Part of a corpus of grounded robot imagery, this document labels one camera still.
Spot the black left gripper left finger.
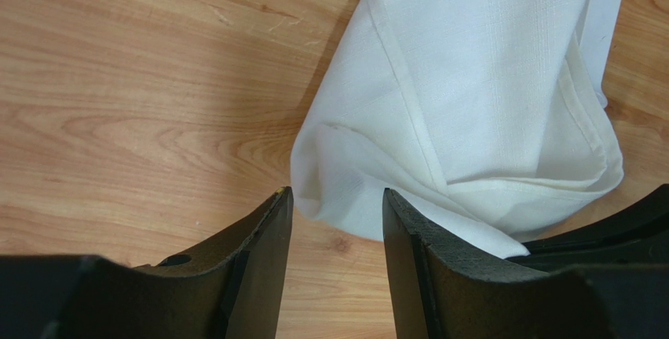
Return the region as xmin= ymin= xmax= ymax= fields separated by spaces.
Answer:
xmin=1 ymin=187 xmax=293 ymax=338

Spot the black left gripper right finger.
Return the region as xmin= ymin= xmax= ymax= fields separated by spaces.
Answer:
xmin=382 ymin=189 xmax=668 ymax=338

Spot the white cloth napkin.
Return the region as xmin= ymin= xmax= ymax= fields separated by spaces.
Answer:
xmin=291 ymin=0 xmax=623 ymax=258

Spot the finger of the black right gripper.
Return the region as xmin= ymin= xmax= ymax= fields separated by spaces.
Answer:
xmin=507 ymin=184 xmax=668 ymax=272

